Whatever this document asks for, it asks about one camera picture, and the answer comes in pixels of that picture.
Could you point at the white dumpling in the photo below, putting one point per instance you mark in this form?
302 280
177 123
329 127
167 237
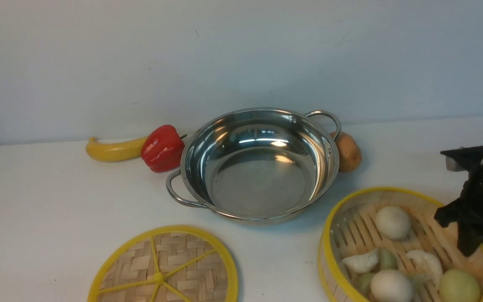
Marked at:
363 263
429 262

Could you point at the yellow banana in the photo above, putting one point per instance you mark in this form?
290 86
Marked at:
114 152

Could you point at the red bell pepper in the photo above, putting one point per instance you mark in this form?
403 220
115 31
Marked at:
162 150

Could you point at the stainless steel pot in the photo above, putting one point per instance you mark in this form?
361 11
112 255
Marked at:
258 165

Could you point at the yellow rimmed bamboo steamer basket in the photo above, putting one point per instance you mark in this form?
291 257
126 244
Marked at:
350 229

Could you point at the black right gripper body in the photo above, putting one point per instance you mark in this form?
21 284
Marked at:
467 212

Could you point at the yellow rimmed woven steamer lid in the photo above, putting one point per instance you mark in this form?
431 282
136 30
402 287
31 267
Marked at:
177 263

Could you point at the brown potato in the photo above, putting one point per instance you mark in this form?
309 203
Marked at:
350 155

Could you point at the pale green round bun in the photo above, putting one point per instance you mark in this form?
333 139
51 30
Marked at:
459 286

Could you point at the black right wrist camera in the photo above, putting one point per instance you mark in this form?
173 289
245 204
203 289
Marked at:
463 158

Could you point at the green dumpling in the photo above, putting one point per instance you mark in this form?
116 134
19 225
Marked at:
387 260
363 283

